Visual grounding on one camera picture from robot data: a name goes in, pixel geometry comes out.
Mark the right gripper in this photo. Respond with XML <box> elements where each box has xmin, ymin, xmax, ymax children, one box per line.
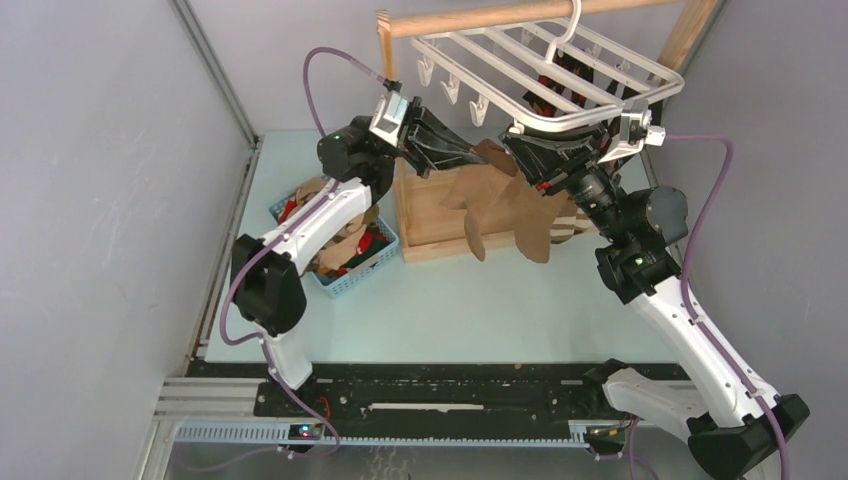
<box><xmin>497</xmin><ymin>123</ymin><xmax>627</xmax><ymax>244</ymax></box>

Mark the brown argyle sock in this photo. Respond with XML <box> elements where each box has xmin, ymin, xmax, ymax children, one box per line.
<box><xmin>277</xmin><ymin>177</ymin><xmax>328</xmax><ymax>224</ymax></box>

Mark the white plastic clip hanger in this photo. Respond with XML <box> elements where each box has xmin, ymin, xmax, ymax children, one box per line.
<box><xmin>390</xmin><ymin>1</ymin><xmax>684</xmax><ymax>132</ymax></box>

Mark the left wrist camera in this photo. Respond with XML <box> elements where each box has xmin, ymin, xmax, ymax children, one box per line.
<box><xmin>368</xmin><ymin>89</ymin><xmax>409</xmax><ymax>147</ymax></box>

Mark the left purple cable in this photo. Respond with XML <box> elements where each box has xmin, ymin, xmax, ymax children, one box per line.
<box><xmin>218</xmin><ymin>46</ymin><xmax>399</xmax><ymax>462</ymax></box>

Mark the black sock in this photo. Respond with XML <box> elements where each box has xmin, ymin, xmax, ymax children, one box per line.
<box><xmin>606</xmin><ymin>80</ymin><xmax>664</xmax><ymax>126</ymax></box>

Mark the purple cable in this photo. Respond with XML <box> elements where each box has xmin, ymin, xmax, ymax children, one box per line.
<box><xmin>625</xmin><ymin>134</ymin><xmax>793</xmax><ymax>480</ymax></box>
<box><xmin>218</xmin><ymin>46</ymin><xmax>399</xmax><ymax>462</ymax></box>

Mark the red yellow argyle sock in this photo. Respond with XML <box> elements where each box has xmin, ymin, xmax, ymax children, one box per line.
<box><xmin>522</xmin><ymin>50</ymin><xmax>594</xmax><ymax>117</ymax></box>

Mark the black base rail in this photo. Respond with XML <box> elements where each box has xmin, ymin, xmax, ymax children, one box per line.
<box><xmin>253</xmin><ymin>363</ymin><xmax>632</xmax><ymax>441</ymax></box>

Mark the plain brown sock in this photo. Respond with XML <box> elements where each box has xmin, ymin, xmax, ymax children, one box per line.
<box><xmin>440</xmin><ymin>138</ymin><xmax>518</xmax><ymax>261</ymax></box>

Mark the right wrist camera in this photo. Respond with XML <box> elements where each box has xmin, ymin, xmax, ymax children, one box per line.
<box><xmin>598</xmin><ymin>98</ymin><xmax>666</xmax><ymax>164</ymax></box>

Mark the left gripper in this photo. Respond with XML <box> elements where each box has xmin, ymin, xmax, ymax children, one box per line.
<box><xmin>364</xmin><ymin>97</ymin><xmax>489</xmax><ymax>181</ymax></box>

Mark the blue plastic basket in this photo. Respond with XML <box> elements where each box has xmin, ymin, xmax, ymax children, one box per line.
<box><xmin>268</xmin><ymin>189</ymin><xmax>398</xmax><ymax>298</ymax></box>

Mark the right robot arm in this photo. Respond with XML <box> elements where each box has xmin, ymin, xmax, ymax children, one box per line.
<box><xmin>500</xmin><ymin>121</ymin><xmax>810</xmax><ymax>479</ymax></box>

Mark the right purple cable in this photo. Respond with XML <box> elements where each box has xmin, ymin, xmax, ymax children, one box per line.
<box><xmin>625</xmin><ymin>134</ymin><xmax>793</xmax><ymax>480</ymax></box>

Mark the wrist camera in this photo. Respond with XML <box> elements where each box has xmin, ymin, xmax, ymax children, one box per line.
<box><xmin>368</xmin><ymin>89</ymin><xmax>409</xmax><ymax>147</ymax></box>
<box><xmin>598</xmin><ymin>98</ymin><xmax>666</xmax><ymax>164</ymax></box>

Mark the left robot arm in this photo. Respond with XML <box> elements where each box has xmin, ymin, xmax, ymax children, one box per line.
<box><xmin>226</xmin><ymin>92</ymin><xmax>485</xmax><ymax>417</ymax></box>

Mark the wooden hanger rack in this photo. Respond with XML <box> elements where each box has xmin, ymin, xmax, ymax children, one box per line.
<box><xmin>376</xmin><ymin>1</ymin><xmax>717</xmax><ymax>263</ymax></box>

